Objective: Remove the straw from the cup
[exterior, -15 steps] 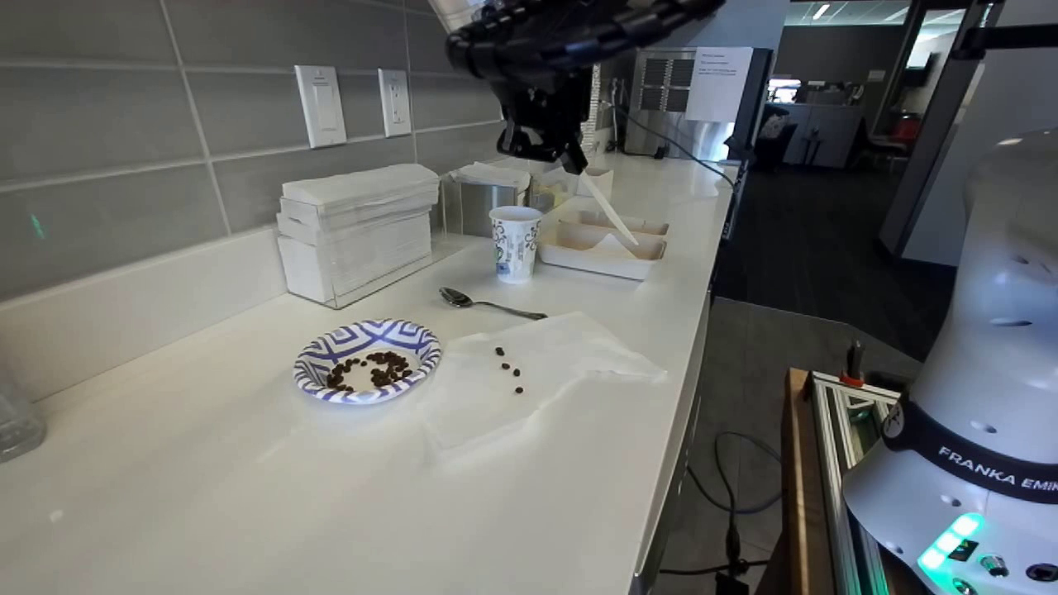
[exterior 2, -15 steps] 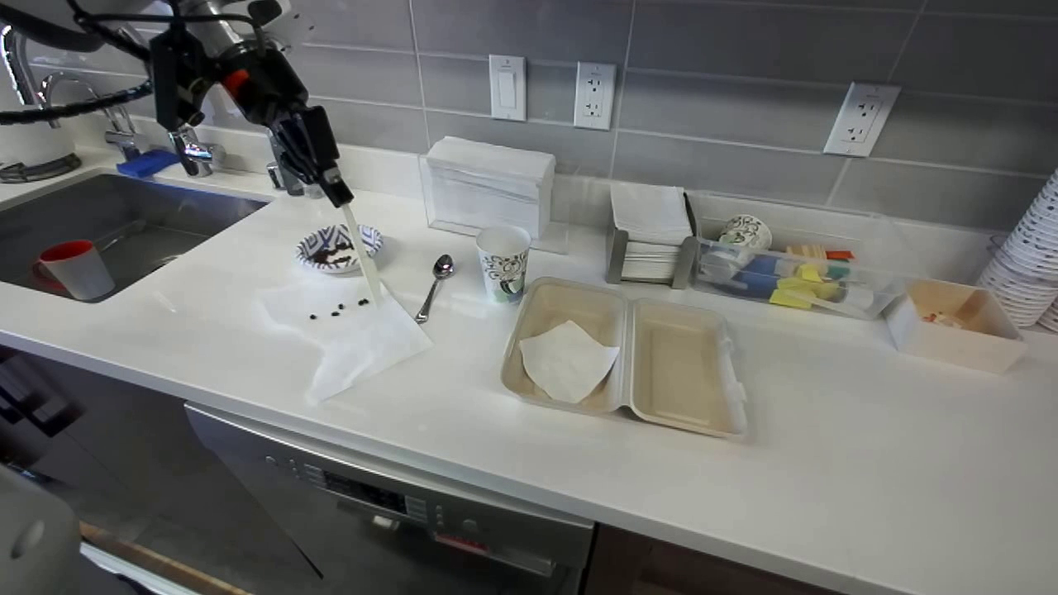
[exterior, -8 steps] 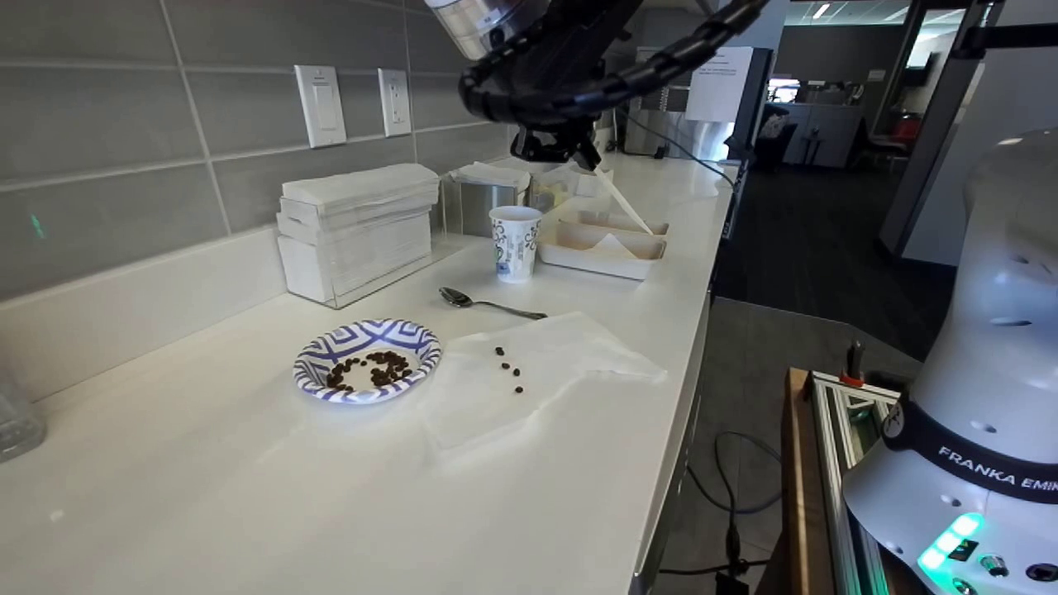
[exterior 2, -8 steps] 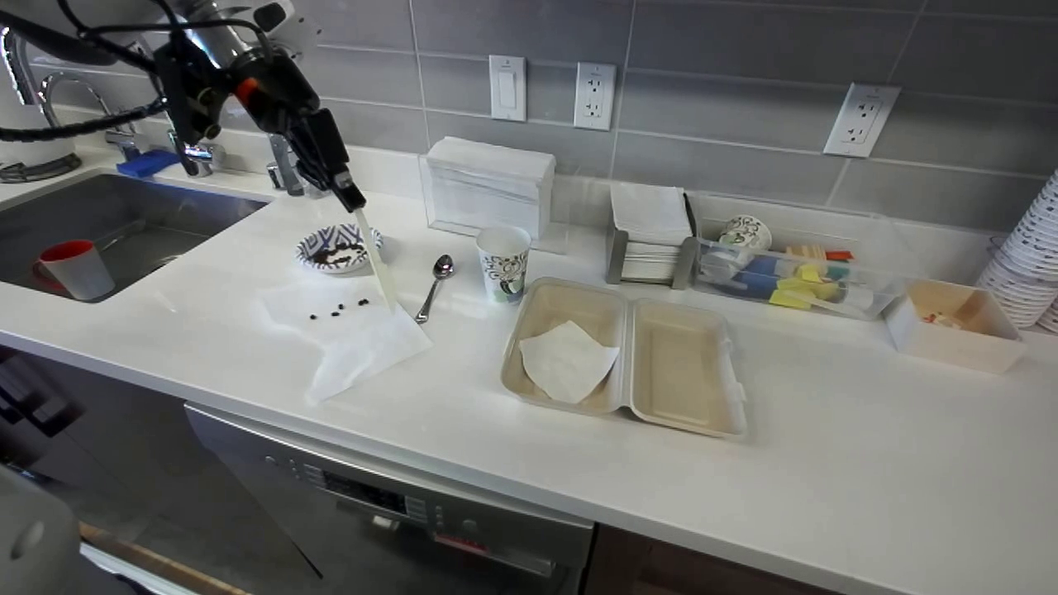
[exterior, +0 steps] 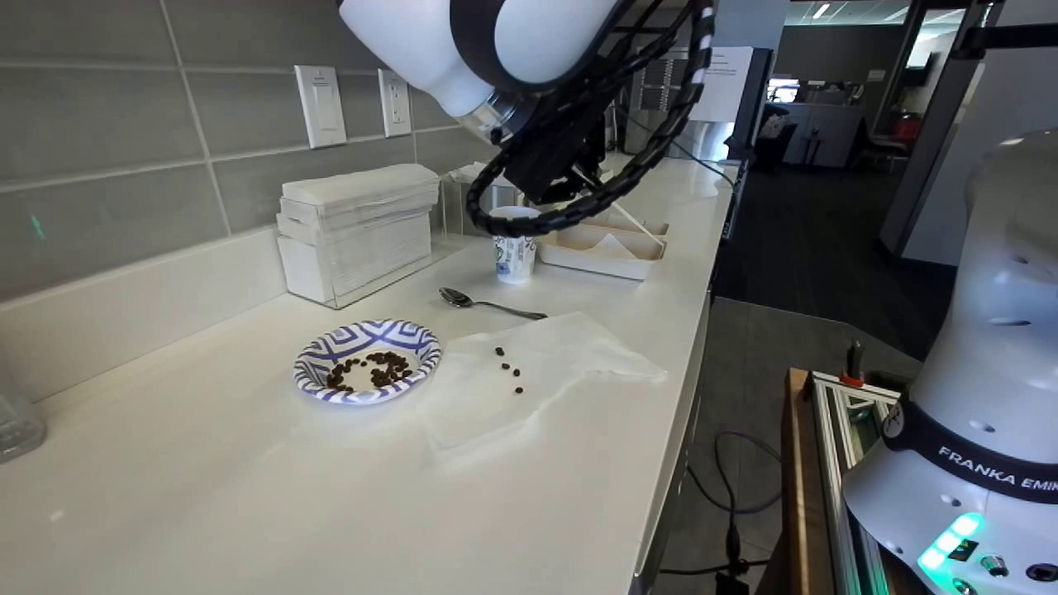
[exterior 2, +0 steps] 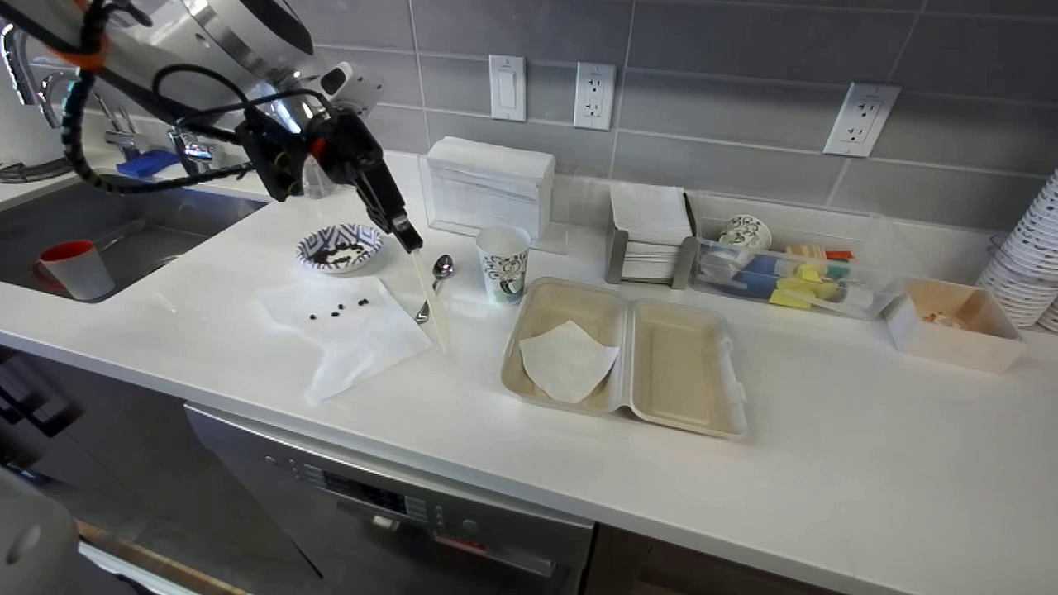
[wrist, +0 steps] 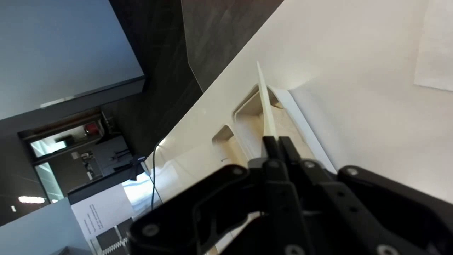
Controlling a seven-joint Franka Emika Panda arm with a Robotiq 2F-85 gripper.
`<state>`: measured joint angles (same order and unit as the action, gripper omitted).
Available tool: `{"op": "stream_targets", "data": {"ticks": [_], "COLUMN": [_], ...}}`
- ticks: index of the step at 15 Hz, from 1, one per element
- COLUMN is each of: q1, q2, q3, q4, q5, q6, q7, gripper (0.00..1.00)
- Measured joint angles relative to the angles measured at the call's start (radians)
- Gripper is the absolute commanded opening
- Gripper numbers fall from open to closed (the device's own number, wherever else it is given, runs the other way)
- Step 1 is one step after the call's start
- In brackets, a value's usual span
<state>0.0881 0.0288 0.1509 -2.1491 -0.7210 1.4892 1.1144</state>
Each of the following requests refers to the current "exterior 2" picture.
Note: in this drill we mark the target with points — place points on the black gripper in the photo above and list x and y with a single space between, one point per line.
298 151

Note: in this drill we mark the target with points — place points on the red plastic cup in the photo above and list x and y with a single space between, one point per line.
76 267

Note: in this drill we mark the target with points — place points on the patterned small bowl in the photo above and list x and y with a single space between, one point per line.
341 249

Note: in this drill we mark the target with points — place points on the metal spoon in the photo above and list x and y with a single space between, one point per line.
443 267

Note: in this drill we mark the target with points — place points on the white napkin dispenser box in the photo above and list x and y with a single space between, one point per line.
491 184

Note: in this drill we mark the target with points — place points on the white paper sheet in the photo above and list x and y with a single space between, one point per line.
349 340

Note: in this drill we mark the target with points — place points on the blue sponge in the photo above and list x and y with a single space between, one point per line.
146 167

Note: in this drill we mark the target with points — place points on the white folded napkin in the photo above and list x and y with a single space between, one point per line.
566 361

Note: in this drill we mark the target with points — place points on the metal napkin holder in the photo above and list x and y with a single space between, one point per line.
649 234

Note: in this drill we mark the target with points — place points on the stainless steel sink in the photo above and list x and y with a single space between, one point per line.
122 234

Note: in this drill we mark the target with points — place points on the stainless steel dishwasher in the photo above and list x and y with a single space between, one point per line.
376 515

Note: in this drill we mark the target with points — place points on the beige clamshell takeout container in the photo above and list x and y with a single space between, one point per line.
678 375

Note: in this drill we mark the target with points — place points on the chrome arched sink faucet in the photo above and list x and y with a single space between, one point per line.
35 83

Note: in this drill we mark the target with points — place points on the clear condiment organizer tray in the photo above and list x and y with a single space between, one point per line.
795 282

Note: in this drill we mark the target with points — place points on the yellow condiment packets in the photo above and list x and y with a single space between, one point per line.
811 286

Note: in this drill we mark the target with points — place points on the wooden robot cart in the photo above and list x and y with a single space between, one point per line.
145 557

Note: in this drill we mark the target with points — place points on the stack of paper cups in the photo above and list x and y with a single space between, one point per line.
1030 265

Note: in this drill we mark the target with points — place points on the white wall light switch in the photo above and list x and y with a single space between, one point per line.
506 88

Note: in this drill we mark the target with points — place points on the white wall power outlet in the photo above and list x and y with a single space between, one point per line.
861 120
593 93

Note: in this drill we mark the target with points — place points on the black equipment mount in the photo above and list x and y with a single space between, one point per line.
35 414

